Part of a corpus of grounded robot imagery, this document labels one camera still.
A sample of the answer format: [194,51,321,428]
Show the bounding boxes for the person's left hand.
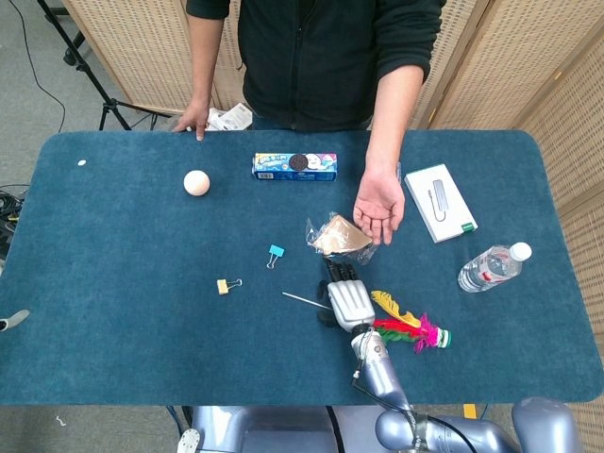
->
[352,168,407,247]

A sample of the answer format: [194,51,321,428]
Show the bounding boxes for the robot right five-finger hand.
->
[316,256,378,334]

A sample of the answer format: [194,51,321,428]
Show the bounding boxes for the robot left five-finger hand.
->
[0,309,31,333]

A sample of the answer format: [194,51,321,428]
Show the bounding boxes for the person's right hand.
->
[173,97,211,143]

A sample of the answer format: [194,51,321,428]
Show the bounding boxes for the person's left forearm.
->
[365,63,426,178]

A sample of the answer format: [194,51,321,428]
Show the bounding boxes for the person's right forearm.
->
[188,14,226,108]

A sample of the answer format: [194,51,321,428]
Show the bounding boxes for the person's blue jeans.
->
[251,114,375,133]

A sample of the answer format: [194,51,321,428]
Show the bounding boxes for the person's black jacket torso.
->
[185,0,447,133]

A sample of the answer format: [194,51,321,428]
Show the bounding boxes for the white printed packets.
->
[206,102,254,132]

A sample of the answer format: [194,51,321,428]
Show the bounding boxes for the clear-wrapped brown snack packet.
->
[305,214,378,267]

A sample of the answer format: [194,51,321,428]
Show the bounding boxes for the white adapter product box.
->
[403,162,479,245]

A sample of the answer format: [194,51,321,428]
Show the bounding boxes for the pale peach ball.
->
[182,169,211,197]

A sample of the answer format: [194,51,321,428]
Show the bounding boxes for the colourful feather shuttlecock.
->
[370,290,453,356]

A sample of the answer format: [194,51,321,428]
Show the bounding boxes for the woven rattan folding screen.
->
[60,0,256,117]
[408,0,604,453]

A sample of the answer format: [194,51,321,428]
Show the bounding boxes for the teal binder clip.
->
[265,243,287,271]

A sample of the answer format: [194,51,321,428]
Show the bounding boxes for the blue cookie box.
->
[252,151,340,182]

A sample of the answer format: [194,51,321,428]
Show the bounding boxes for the black tripod stand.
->
[36,0,174,132]

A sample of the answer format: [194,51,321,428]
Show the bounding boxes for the red-label clear water bottle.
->
[457,242,533,294]

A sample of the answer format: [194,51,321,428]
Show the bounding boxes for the blue felt table mat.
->
[0,129,604,408]

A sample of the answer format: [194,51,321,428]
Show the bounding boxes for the yellow binder clip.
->
[216,277,244,297]

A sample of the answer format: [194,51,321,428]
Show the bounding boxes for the silver-blue robot torso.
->
[176,404,393,453]

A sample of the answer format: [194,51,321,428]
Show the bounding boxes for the bundle of dark cables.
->
[0,183,30,265]

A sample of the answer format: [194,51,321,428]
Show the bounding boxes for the black floor cable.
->
[8,0,68,134]

